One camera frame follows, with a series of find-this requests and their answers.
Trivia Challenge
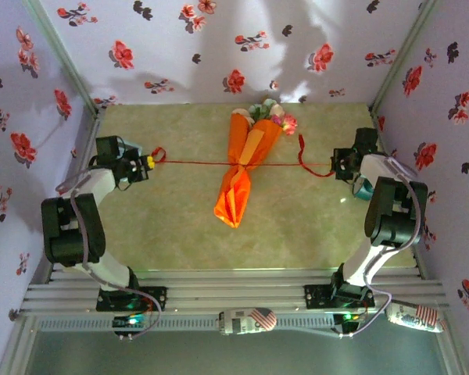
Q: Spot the red ribbon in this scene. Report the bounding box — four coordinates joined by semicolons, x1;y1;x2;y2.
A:
151;133;337;179

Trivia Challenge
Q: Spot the orange wrapping paper sheet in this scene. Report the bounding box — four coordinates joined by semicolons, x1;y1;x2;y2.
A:
213;112;285;230

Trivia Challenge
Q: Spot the artificial flower bunch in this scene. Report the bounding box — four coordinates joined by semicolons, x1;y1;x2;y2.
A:
236;98;299;137

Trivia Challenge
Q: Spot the flag print cloth pouch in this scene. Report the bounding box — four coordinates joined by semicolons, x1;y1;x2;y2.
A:
217;307;277;336
385;299;445;334

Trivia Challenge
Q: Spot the aluminium table side rail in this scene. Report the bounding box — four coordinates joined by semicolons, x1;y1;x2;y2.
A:
46;111;105;282
369;111;429;279

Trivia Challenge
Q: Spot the left arm grey cable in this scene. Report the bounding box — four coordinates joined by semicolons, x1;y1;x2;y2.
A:
55;167;163;341

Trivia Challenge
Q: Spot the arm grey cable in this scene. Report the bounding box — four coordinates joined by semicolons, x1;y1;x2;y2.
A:
338;155;425;339
55;167;163;341

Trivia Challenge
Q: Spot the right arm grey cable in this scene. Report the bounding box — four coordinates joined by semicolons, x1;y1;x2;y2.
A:
338;155;425;339

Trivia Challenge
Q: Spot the aluminium frame post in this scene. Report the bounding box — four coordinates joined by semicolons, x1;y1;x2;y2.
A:
369;0;441;114
23;0;105;116

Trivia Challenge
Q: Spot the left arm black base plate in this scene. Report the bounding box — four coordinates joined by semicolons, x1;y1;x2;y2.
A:
96;284;168;313

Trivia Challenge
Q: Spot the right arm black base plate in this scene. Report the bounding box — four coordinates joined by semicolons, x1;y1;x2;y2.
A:
303;284;375;309

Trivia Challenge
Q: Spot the aluminium frame rail bank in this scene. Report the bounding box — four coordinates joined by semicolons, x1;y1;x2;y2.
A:
21;267;450;316

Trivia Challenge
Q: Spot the grey slotted cable duct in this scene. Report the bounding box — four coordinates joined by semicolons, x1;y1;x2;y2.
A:
38;314;337;333

